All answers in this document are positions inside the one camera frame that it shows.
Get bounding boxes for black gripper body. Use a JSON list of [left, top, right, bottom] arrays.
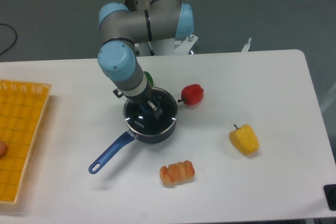
[[113, 86, 152, 104]]

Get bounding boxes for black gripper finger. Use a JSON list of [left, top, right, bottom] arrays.
[[146, 100, 163, 119]]

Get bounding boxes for glass lid blue knob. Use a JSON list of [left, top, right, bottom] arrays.
[[123, 87, 177, 136]]

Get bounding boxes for dark blue saucepan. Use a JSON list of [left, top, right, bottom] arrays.
[[88, 87, 179, 175]]

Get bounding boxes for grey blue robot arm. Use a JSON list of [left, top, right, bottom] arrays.
[[98, 0, 194, 117]]

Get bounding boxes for green bell pepper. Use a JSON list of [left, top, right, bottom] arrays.
[[144, 71, 154, 87]]

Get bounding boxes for red bell pepper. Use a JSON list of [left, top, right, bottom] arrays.
[[178, 84, 204, 105]]

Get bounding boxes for orange bread pastry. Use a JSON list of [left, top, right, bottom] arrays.
[[159, 161, 195, 186]]

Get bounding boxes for yellow bell pepper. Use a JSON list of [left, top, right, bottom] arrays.
[[229, 124, 259, 156]]

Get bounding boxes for yellow woven basket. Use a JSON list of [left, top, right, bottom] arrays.
[[1, 79, 51, 204]]

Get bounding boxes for peach object in basket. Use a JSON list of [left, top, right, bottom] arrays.
[[0, 141, 7, 157]]

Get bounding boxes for black device at edge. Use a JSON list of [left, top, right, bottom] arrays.
[[323, 184, 336, 211]]

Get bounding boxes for black floor cable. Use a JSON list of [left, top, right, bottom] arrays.
[[0, 23, 18, 56]]

